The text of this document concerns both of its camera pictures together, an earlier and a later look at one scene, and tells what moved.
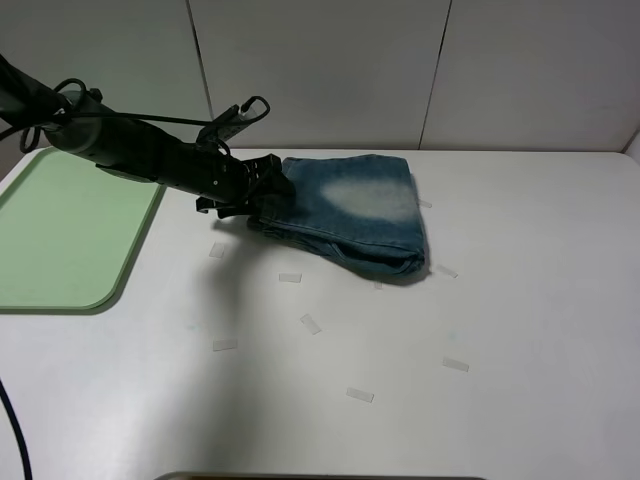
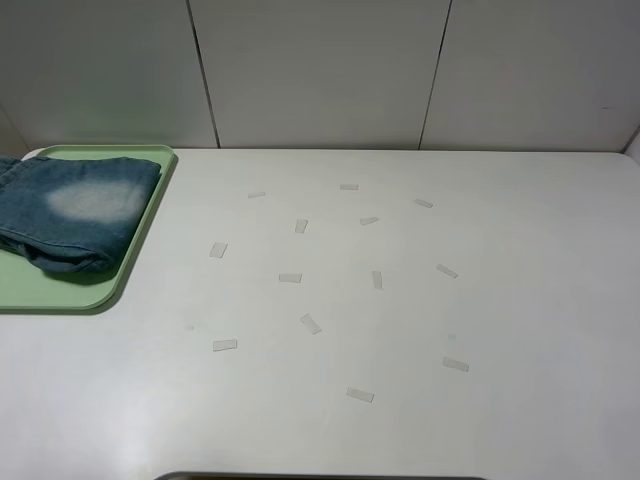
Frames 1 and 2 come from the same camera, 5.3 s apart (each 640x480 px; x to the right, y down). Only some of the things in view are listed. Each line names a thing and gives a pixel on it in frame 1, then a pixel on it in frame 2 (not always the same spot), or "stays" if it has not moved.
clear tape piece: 447,361 stays
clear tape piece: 219,345 stays
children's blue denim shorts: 361,209 → 74,214
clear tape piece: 290,277 stays
